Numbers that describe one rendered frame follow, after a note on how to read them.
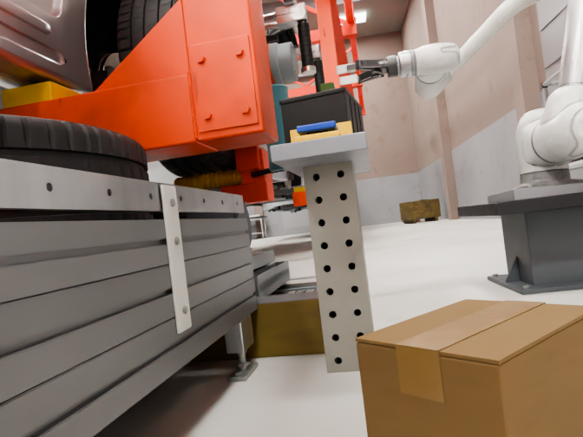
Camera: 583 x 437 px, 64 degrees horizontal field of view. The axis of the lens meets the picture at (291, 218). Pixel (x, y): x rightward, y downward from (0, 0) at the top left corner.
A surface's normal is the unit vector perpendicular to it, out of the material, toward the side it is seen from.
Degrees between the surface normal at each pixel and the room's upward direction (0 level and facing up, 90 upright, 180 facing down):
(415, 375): 90
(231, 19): 90
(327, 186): 90
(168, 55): 90
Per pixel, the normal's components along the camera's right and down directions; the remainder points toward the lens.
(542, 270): -0.11, 0.00
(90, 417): 0.98, -0.12
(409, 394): -0.78, 0.08
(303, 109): -0.32, 0.02
